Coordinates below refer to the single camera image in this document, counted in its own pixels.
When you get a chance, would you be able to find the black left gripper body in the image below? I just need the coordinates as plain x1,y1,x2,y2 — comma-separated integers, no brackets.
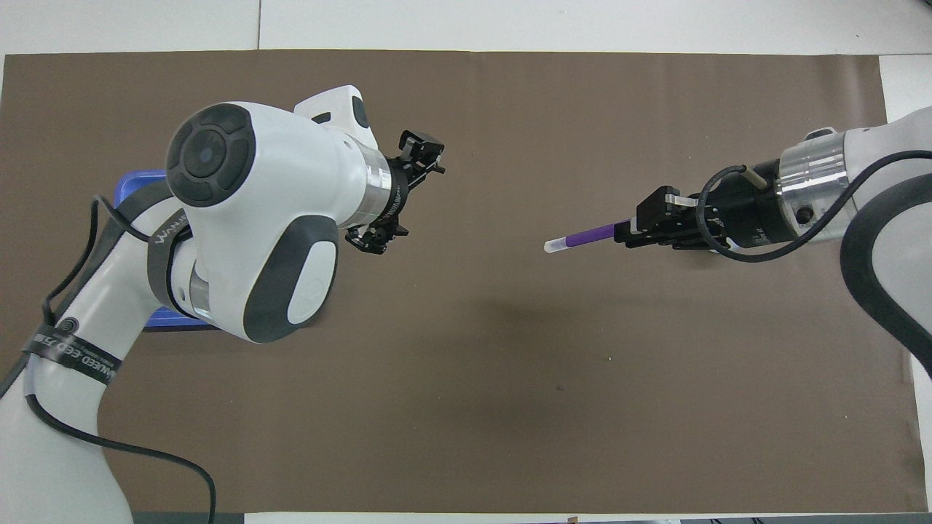
368,159,413,228

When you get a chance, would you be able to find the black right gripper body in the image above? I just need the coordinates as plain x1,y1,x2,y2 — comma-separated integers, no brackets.
695,171,794,252

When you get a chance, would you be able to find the purple pen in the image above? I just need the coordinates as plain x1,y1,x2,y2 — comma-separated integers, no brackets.
544,218,633,254

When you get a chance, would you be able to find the brown table mat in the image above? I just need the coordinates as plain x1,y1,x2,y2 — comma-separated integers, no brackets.
0,49,920,515

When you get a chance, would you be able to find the blue plastic tray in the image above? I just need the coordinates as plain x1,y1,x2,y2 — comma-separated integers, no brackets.
115,170,219,333

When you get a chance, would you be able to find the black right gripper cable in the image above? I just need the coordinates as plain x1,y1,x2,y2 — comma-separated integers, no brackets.
695,149,932,263

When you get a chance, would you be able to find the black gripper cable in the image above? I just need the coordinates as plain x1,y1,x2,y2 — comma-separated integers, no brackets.
0,193,218,524
695,149,932,263

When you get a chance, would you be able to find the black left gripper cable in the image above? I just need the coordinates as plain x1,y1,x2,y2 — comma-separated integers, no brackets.
0,193,218,524

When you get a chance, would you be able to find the black left arm strap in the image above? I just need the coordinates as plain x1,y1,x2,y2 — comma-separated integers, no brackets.
22,320,119,384

